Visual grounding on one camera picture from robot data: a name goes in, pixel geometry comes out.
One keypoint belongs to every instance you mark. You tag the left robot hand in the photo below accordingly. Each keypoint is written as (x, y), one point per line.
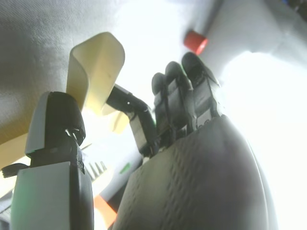
(192, 179)

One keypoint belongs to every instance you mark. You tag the cream plastic tray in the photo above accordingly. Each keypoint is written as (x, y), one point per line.
(100, 72)

